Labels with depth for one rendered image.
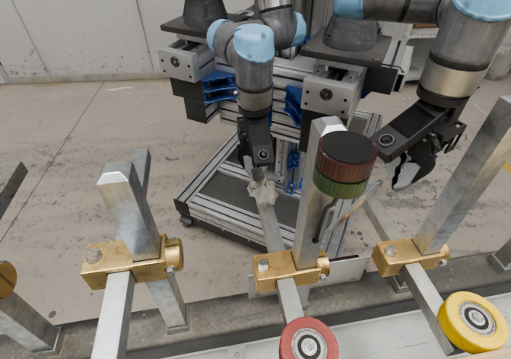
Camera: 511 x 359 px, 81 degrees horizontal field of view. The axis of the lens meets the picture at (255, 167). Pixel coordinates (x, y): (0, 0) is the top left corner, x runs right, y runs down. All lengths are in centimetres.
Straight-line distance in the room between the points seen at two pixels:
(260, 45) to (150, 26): 256
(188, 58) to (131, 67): 230
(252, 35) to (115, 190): 35
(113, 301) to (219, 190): 118
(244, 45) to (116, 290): 44
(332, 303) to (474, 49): 53
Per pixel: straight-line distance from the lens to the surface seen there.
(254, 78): 59
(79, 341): 77
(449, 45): 49
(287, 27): 73
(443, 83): 50
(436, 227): 62
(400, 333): 85
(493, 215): 221
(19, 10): 345
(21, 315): 68
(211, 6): 110
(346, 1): 55
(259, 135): 64
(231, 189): 159
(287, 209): 150
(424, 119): 52
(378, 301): 77
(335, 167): 30
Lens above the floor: 136
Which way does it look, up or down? 42 degrees down
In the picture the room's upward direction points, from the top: straight up
